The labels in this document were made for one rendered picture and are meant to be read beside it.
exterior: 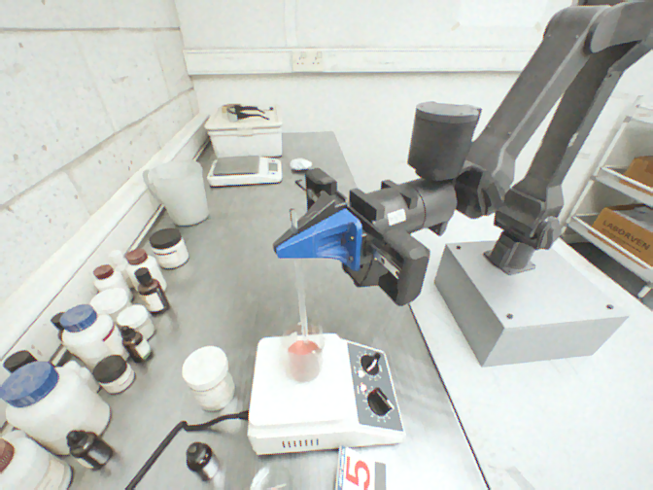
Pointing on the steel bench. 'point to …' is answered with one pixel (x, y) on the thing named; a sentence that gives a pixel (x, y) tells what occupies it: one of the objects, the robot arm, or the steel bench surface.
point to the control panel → (372, 390)
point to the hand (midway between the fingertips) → (308, 240)
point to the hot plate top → (258, 408)
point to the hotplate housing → (307, 439)
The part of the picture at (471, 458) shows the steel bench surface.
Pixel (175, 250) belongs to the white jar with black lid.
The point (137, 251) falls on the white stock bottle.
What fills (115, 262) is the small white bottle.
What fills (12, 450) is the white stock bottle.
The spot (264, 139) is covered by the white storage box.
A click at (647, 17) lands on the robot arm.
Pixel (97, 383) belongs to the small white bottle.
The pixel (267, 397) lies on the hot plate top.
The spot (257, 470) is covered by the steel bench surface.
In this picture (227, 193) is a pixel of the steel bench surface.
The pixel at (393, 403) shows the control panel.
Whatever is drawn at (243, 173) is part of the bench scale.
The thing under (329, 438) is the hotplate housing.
